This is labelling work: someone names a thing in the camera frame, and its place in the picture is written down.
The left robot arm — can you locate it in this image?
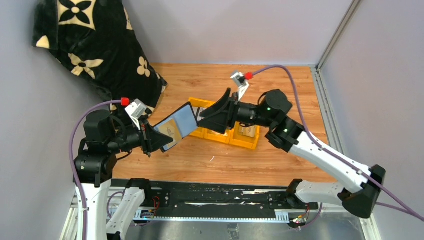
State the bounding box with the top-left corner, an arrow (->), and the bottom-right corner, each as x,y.
70,110 -> 173,240

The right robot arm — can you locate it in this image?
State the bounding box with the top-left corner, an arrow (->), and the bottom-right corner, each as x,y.
198,89 -> 386,219

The silver cards stack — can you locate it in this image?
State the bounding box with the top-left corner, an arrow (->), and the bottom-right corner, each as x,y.
193,107 -> 207,122

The gold cards stack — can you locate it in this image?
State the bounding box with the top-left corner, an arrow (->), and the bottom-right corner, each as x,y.
238,126 -> 257,138

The left yellow bin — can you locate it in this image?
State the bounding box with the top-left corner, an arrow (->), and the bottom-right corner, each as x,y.
188,97 -> 215,139

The right yellow bin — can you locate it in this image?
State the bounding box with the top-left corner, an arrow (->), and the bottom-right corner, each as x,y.
229,124 -> 260,150

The black floral blanket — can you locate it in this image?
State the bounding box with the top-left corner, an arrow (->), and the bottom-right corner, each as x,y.
32,0 -> 168,117

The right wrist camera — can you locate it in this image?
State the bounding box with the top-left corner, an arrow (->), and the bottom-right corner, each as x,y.
230,71 -> 250,102

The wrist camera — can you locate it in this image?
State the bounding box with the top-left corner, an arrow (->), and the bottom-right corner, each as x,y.
124,99 -> 148,131
230,71 -> 250,102

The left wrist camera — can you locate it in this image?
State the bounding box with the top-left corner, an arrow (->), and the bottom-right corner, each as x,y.
124,99 -> 148,131

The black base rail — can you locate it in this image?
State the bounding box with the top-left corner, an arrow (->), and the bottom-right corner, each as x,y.
105,179 -> 319,220

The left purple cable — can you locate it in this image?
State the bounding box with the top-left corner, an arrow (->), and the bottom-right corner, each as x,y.
68,97 -> 131,240

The purple cable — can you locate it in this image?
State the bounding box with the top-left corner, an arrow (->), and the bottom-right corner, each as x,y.
68,97 -> 131,240
245,65 -> 424,229

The aluminium frame post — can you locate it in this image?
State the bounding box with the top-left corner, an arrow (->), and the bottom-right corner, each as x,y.
315,0 -> 363,72

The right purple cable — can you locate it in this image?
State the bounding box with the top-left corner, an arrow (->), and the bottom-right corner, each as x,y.
245,65 -> 424,229

